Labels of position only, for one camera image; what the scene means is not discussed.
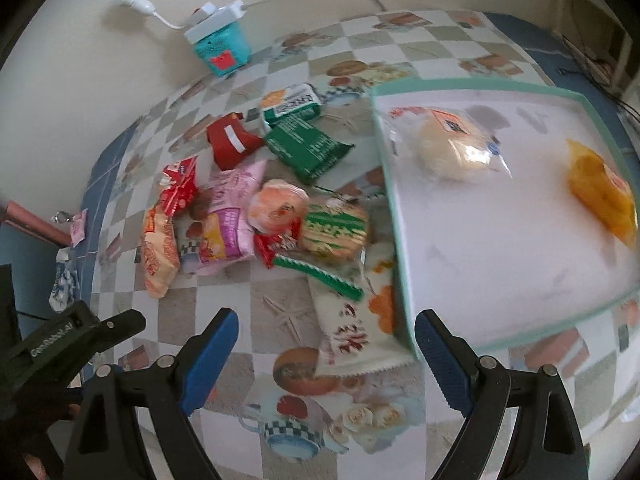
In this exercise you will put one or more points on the crumpled white and blue wrapper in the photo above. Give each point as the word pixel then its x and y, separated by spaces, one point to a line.
pixel 62 285

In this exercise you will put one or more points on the orange jelly cup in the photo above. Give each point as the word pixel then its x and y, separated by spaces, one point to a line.
pixel 277 207

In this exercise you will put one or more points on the red patterned snack packet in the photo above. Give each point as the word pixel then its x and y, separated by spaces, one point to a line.
pixel 175 185

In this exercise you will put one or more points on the white shelf unit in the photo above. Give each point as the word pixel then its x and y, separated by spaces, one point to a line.
pixel 622 55

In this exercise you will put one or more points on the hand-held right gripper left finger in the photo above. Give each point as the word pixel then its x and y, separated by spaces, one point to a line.
pixel 210 360

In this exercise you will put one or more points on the checked printed tablecloth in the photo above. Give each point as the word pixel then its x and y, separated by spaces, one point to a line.
pixel 280 310

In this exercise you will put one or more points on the yellow chips packet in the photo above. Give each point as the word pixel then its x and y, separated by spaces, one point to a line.
pixel 600 195

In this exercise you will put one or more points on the white power strip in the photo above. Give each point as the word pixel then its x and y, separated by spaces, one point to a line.
pixel 215 17

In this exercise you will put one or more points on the reddish brown bar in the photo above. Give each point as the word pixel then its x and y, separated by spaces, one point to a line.
pixel 30 220

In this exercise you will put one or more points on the small pink sachet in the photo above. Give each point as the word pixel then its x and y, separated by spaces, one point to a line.
pixel 77 227

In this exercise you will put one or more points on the pink snack packet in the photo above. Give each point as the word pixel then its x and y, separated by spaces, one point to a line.
pixel 230 225

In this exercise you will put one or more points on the plain red snack packet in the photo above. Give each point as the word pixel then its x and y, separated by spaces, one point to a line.
pixel 230 145

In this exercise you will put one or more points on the white packet with green edge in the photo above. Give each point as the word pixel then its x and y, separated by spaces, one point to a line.
pixel 350 335

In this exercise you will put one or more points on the dark green snack packet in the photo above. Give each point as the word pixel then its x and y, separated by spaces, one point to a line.
pixel 305 147

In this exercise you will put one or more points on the green and white snack packet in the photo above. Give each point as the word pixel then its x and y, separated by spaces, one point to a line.
pixel 295 105

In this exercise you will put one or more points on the orange snack packet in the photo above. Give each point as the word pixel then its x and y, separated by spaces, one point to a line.
pixel 160 260

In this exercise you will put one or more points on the teal box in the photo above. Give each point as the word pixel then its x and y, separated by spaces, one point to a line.
pixel 220 52

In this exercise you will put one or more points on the small red snack packet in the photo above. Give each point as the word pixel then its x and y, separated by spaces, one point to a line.
pixel 270 250

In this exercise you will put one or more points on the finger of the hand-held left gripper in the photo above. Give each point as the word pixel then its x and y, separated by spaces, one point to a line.
pixel 120 325

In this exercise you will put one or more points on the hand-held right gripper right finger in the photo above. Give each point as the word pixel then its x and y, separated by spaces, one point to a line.
pixel 445 365

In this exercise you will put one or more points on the green striped cracker packet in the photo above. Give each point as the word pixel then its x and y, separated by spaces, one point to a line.
pixel 335 227

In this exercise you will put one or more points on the white tray with green rim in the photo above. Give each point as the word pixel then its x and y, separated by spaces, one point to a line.
pixel 475 260

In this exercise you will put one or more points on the bun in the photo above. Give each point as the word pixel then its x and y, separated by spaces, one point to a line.
pixel 445 150

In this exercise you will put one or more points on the white wall plug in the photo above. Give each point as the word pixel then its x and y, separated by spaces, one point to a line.
pixel 137 1

